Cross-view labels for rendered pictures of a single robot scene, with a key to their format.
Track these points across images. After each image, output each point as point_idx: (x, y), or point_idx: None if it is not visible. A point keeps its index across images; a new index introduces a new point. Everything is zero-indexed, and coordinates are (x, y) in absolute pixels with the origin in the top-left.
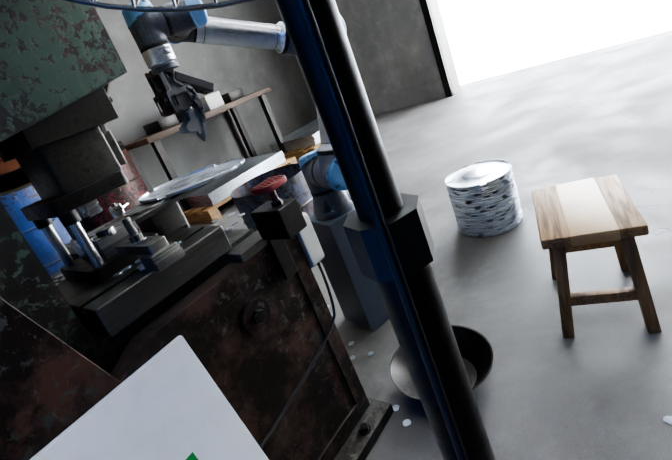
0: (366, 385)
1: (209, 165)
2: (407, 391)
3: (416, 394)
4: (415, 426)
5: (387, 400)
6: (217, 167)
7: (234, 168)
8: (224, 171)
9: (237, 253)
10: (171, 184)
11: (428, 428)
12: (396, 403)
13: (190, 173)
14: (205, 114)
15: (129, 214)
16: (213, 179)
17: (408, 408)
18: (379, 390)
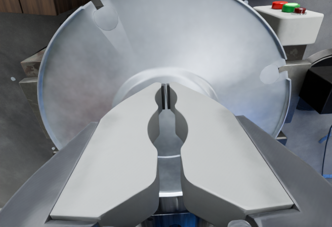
0: None
1: (67, 18)
2: None
3: None
4: (251, 3)
5: None
6: (146, 40)
7: (288, 86)
8: (286, 113)
9: (285, 122)
10: (83, 128)
11: (259, 1)
12: None
13: (42, 68)
14: (272, 137)
15: (179, 208)
16: (274, 133)
17: None
18: None
